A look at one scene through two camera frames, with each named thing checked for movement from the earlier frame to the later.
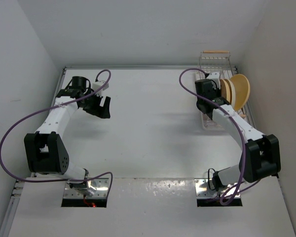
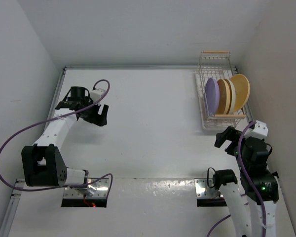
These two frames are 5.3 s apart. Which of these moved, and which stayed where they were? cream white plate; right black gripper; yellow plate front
Moved: right black gripper
Stayed: yellow plate front; cream white plate
